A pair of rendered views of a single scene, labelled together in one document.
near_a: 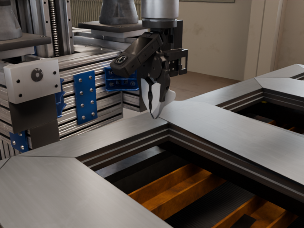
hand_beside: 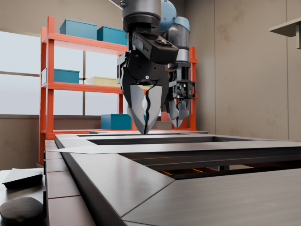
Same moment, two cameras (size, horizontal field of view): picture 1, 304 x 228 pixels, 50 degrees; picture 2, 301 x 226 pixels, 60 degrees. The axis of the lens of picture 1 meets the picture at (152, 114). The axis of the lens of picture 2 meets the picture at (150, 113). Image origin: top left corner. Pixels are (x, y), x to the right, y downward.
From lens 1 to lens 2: 0.72 m
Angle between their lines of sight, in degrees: 72
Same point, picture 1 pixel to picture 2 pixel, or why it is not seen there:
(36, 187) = (282, 200)
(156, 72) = (158, 72)
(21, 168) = (202, 210)
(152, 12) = (156, 8)
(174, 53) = not seen: hidden behind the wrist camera
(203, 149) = (169, 162)
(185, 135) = (144, 158)
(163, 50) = not seen: hidden behind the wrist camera
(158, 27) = (158, 25)
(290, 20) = not seen: outside the picture
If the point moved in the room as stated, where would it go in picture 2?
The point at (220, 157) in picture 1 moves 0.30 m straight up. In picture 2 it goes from (189, 162) to (188, 31)
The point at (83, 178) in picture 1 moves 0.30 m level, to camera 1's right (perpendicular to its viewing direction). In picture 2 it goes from (246, 179) to (246, 151)
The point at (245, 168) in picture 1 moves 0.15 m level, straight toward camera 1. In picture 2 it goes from (212, 160) to (281, 167)
